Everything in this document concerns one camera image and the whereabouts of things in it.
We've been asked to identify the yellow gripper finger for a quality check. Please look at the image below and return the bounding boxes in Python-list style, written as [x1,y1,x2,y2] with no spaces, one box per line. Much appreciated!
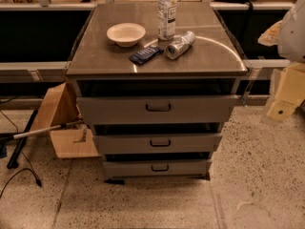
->
[258,21,282,47]
[266,63,305,122]

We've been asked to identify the grey bottom drawer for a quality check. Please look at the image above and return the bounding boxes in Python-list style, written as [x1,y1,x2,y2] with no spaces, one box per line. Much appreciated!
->
[103,159,212,179]

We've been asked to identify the grey drawer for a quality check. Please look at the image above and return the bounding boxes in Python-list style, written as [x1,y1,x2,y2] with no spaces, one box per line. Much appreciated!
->
[77,95,238,124]
[93,134,221,155]
[103,159,212,179]

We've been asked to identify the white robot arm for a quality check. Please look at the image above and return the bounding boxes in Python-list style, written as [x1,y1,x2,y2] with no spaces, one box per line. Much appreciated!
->
[258,0,305,123]

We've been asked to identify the grey top drawer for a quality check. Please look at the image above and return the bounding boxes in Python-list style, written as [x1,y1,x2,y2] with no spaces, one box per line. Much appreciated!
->
[77,95,238,124]

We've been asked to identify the grey middle drawer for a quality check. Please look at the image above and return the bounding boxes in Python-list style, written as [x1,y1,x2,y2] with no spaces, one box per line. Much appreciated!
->
[93,134,221,155]

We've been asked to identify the grey metal drawer cabinet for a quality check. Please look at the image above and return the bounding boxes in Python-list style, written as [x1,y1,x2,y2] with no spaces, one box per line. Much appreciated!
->
[65,1,249,185]

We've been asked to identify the silver crushed drink can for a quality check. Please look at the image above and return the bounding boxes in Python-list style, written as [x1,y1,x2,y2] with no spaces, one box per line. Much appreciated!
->
[165,31,195,60]

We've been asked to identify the clear plastic water bottle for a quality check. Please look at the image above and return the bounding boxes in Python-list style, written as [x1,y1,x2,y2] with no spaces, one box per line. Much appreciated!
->
[158,0,177,40]

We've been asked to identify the dark blue snack packet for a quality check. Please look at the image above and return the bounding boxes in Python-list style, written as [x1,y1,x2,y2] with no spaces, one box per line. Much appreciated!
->
[129,46,164,65]

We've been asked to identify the white paper bowl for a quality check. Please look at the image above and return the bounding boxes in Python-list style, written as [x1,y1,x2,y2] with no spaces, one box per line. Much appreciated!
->
[107,23,146,48]

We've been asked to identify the brown cardboard box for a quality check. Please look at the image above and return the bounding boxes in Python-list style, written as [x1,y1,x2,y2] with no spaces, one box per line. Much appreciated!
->
[30,82,99,158]

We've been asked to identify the silver and black pole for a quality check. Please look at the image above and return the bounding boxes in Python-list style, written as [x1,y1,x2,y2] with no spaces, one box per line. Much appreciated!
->
[0,120,84,143]

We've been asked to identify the black bar on floor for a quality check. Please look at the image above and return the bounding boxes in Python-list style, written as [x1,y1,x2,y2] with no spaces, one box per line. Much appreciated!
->
[7,110,38,169]

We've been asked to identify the black cable on floor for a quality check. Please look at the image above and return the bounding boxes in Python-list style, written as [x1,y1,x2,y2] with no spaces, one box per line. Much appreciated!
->
[0,94,43,198]

